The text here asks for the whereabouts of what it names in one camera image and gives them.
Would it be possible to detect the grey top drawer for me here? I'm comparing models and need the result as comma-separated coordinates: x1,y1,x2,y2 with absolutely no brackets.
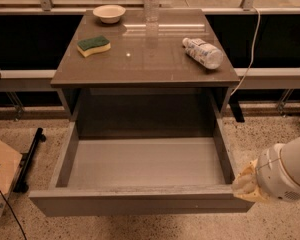
28,89,256,218

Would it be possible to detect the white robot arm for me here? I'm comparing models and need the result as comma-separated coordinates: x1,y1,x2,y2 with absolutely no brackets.
232,137,300,202

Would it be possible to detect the grey drawer cabinet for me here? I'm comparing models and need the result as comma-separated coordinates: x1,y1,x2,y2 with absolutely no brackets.
51,9,238,139

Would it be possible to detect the lying clear plastic bottle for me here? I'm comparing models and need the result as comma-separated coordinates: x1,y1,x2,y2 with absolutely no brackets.
182,38,223,70

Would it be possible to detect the green and yellow sponge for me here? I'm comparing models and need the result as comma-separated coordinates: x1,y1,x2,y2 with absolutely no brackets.
77,35,111,57

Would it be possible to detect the standing clear water bottle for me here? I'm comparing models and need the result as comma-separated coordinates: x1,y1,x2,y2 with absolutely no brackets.
144,0,160,22

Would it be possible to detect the white ceramic bowl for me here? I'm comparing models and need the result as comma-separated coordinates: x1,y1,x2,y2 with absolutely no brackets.
93,5,126,24

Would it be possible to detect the black metal bar stand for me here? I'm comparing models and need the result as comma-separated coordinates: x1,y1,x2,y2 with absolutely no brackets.
13,128,46,193

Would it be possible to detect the white power cable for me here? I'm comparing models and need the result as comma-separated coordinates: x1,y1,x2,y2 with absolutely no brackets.
229,6,262,97

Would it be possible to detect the black thin cable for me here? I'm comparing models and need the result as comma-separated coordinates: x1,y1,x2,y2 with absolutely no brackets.
0,163,28,240

